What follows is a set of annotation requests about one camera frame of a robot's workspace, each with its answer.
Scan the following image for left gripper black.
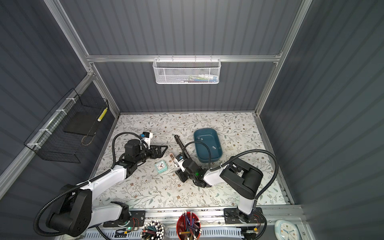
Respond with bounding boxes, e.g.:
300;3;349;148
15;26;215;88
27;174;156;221
134;143;167;165

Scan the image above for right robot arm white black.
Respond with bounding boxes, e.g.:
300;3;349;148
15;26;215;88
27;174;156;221
176;140;279;224

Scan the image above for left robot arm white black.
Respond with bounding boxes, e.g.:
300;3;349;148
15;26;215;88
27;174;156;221
33;132;168;237

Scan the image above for small mint alarm clock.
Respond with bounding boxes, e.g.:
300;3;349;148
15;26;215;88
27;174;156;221
155;160;168;174

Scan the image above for teal plastic tray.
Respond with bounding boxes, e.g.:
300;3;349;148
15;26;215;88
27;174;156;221
194;128;223;164

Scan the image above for red pencil cup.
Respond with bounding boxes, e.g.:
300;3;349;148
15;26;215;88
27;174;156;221
176;211;202;240

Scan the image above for black pen holder cup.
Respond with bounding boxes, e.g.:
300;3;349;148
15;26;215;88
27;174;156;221
140;221;166;240

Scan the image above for pale blue round clock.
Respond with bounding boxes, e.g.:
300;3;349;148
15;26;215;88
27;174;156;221
274;220;301;240

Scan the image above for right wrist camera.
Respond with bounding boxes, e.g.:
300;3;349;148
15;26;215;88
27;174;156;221
174;154;186;172

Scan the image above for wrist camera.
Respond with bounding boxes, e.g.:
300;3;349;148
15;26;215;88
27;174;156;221
141;132;153;149
174;154;186;172

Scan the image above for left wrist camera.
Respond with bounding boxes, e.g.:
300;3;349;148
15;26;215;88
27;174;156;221
141;132;153;149

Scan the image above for white wire wall basket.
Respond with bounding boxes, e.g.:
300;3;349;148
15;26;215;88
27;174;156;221
153;60;222;85

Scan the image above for black wire wall basket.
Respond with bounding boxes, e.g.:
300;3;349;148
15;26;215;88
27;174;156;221
24;91;109;164

